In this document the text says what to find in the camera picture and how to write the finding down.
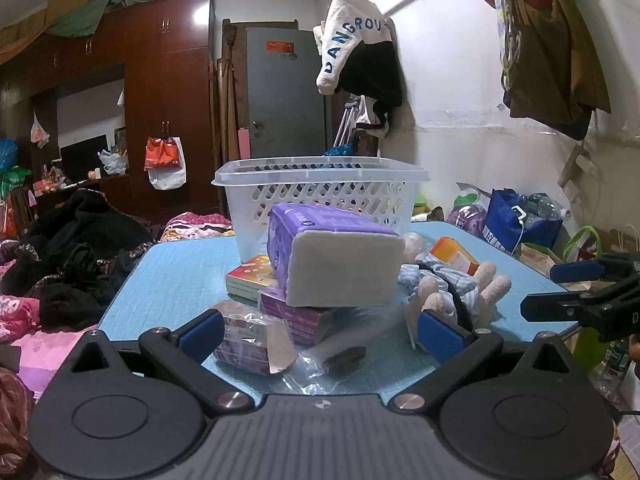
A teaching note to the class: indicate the purple tissue pack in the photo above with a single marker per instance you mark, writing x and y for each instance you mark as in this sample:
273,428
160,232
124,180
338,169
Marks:
340,270

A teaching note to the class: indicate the clear plastic bag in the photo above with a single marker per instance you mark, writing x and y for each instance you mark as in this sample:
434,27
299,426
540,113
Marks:
320,375

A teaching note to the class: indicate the green label bottle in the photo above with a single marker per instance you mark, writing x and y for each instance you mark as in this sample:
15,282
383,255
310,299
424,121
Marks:
612,365

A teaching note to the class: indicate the purple bag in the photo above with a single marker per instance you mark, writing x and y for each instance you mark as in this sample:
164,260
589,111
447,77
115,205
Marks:
470,220

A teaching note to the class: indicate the brown wooden wardrobe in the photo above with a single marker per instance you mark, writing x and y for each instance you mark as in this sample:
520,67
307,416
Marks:
165,85

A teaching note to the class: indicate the orange white medicine box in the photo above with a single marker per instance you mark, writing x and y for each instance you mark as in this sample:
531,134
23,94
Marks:
240,290
250,267

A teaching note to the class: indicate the wooden planks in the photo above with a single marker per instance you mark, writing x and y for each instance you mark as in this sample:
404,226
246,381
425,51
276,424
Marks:
227,90

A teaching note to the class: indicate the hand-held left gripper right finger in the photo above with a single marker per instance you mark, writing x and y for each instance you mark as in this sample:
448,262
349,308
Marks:
440,336

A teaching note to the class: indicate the yellow green floral bag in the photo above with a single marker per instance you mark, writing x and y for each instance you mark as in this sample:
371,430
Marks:
502,25

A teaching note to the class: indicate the blue plastic bag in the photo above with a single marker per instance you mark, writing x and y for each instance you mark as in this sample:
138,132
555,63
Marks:
340,151
6,155

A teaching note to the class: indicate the brown hanging bag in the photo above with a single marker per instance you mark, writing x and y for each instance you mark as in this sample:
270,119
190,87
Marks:
550,60

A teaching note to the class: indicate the blue tote bag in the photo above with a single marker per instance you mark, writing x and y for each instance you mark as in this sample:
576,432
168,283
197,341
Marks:
500,220

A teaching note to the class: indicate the green cloth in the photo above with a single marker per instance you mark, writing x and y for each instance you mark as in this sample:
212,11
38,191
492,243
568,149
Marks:
80,20

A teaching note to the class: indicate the black garment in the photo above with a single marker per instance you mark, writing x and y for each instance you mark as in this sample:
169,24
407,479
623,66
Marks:
370,75

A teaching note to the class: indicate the black television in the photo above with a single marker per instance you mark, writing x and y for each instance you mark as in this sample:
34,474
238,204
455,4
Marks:
80,157

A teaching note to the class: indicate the plush doll in striped cloth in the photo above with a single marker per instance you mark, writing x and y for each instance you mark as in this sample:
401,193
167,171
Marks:
450,280

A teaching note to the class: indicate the grey door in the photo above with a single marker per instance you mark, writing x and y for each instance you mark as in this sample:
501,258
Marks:
285,100

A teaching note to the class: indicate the brown wooden stool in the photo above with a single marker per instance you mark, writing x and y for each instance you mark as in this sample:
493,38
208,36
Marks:
365,142

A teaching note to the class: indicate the pink board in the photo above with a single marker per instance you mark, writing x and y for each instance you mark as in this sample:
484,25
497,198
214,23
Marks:
245,145

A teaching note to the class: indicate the white plastic basket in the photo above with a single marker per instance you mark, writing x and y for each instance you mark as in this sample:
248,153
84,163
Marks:
320,167

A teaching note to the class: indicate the plastic water bottle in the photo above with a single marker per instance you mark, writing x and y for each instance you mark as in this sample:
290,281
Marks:
542,205

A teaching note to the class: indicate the white cloth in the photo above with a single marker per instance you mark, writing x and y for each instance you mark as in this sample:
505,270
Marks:
372,117

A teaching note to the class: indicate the brown paper bag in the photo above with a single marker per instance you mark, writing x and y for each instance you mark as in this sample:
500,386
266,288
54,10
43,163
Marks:
537,255

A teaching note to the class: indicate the orange white plastic bag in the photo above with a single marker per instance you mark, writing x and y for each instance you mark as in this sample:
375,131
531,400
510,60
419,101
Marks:
162,155

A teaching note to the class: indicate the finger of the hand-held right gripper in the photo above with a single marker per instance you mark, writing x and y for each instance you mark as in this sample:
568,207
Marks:
550,306
577,271

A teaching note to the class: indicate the black clothes pile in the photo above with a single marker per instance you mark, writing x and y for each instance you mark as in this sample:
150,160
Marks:
85,240

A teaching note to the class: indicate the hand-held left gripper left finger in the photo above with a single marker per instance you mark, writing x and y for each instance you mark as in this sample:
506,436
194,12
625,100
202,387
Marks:
201,336

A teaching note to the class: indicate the plastic-wrapped purple packet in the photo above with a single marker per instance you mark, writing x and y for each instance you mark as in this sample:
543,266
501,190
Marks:
250,345

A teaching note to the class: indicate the purple cardboard box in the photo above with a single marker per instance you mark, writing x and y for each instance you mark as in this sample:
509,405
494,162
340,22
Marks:
295,317

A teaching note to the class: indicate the white hoodie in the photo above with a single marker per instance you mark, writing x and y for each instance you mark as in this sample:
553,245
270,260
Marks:
345,35

